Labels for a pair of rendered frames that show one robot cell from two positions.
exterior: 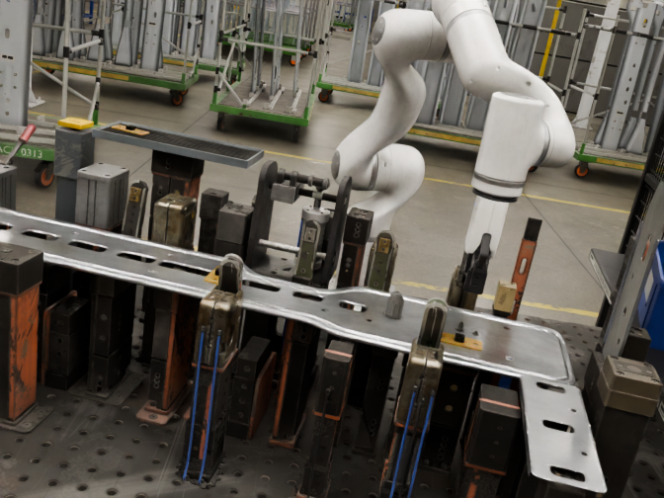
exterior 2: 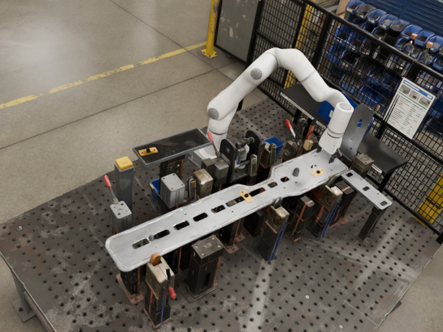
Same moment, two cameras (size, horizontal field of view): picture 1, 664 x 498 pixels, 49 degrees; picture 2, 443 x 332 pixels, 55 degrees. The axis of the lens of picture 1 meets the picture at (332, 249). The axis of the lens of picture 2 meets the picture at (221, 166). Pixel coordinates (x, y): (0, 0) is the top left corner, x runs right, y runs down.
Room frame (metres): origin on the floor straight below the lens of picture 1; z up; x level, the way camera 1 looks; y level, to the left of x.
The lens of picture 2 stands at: (0.49, 1.43, 2.48)
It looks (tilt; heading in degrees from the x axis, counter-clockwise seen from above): 42 degrees down; 310
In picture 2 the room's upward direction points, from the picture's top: 11 degrees clockwise
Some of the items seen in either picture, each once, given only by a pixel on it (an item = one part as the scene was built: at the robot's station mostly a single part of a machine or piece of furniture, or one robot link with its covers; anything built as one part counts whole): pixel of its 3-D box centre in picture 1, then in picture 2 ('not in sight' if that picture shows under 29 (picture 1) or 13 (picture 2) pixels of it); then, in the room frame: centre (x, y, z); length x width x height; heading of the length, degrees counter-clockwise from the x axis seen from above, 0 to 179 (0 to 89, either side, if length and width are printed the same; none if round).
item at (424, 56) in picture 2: not in sight; (421, 59); (1.16, -0.90, 1.53); 0.06 x 0.06 x 0.20
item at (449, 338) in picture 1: (459, 338); (318, 172); (1.20, -0.25, 1.01); 0.08 x 0.04 x 0.01; 83
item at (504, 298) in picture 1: (486, 366); (300, 165); (1.36, -0.35, 0.88); 0.04 x 0.04 x 0.36; 83
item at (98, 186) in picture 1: (99, 258); (170, 211); (1.52, 0.51, 0.90); 0.13 x 0.10 x 0.41; 173
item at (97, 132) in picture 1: (180, 143); (173, 145); (1.67, 0.39, 1.16); 0.37 x 0.14 x 0.02; 83
